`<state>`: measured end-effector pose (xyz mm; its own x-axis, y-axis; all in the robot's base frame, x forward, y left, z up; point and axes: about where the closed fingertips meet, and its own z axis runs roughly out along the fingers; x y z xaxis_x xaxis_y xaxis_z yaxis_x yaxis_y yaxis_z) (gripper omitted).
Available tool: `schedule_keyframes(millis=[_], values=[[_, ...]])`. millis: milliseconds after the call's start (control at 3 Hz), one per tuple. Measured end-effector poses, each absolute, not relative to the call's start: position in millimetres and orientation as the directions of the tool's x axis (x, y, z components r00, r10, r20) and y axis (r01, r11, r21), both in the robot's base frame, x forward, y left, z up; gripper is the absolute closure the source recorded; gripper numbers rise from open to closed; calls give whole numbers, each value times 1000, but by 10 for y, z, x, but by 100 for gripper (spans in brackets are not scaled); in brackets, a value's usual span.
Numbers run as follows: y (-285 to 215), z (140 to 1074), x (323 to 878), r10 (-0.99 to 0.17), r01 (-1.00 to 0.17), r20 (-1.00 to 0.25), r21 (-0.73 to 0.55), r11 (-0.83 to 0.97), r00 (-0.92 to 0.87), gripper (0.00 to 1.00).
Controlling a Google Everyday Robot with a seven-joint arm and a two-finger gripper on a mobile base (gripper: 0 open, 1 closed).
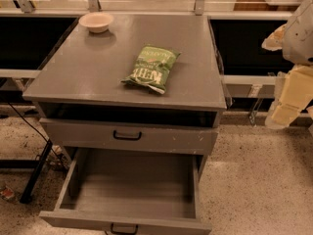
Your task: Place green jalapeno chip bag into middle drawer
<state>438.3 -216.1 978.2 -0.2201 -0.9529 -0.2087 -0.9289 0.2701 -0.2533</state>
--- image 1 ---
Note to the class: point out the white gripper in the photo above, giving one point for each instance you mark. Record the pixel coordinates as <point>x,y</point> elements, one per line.
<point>299,39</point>

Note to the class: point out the black top drawer handle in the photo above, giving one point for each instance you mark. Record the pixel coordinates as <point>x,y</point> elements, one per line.
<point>127,136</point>

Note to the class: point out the white bowl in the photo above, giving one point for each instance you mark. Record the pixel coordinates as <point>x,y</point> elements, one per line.
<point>96,22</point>

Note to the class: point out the black middle drawer handle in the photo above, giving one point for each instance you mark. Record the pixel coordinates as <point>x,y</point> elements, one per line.
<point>123,229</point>

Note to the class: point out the grey drawer cabinet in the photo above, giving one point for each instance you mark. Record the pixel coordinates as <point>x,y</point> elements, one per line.
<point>83,81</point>

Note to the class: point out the green jalapeno chip bag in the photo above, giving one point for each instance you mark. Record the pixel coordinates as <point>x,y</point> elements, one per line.
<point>152,68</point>

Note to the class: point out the closed grey top drawer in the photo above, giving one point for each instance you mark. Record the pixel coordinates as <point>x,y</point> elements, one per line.
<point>155,138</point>

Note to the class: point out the black drawer handle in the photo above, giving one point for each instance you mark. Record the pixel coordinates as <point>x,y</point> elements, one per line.
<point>127,136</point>
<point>123,229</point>

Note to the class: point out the black metal table leg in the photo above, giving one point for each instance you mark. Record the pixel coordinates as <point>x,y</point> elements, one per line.
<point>26,194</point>

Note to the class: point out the small red floor object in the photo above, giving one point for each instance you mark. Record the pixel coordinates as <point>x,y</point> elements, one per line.
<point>7,194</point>

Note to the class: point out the open grey middle drawer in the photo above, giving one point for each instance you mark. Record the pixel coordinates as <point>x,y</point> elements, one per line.
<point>159,192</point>

